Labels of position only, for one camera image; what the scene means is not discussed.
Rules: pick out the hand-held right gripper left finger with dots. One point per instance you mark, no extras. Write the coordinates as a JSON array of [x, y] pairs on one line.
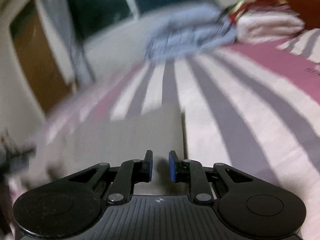
[[149, 166]]

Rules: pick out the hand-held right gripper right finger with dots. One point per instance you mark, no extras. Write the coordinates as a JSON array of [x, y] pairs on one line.
[[172, 166]]

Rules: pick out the grey pants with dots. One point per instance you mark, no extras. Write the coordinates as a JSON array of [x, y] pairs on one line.
[[120, 145]]

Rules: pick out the striped pink bed sheet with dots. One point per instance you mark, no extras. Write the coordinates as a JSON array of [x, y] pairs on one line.
[[237, 100]]

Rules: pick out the brown wooden door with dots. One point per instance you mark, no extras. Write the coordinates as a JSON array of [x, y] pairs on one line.
[[37, 62]]

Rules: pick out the light blue folded duvet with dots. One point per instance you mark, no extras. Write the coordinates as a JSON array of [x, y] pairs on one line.
[[187, 35]]

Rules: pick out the grey curtain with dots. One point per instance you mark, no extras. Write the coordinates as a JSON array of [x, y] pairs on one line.
[[62, 30]]

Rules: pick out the sliding glass window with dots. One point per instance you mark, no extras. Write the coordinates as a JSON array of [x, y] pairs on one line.
[[125, 0]]

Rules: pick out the white folded quilt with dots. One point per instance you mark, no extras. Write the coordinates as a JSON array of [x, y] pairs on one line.
[[267, 26]]

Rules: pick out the stack of red clothes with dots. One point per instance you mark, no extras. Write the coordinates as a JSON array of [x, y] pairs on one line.
[[250, 7]]

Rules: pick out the striped pillow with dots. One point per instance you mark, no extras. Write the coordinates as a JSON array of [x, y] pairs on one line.
[[303, 45]]

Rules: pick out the brown wooden headboard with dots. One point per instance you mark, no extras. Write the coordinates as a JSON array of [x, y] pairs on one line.
[[300, 2]]

